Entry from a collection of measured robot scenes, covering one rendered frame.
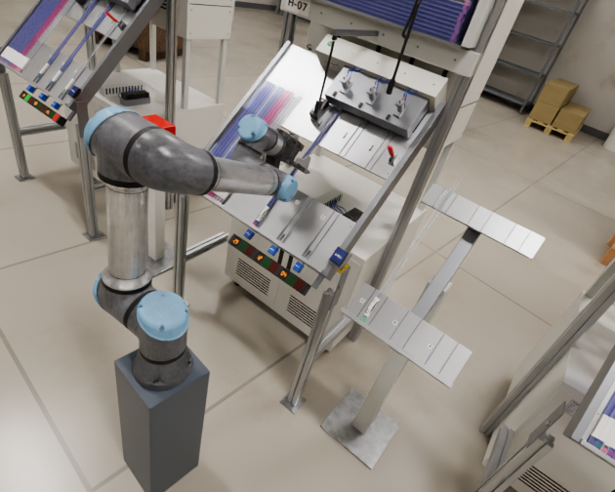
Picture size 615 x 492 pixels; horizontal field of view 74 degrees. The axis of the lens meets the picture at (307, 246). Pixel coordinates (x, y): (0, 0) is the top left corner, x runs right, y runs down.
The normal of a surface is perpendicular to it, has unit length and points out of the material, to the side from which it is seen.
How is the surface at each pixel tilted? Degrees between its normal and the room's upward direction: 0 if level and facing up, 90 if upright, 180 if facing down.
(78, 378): 0
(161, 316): 7
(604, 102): 90
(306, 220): 44
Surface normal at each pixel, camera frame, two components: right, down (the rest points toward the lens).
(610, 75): -0.67, 0.31
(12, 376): 0.22, -0.78
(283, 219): -0.25, -0.31
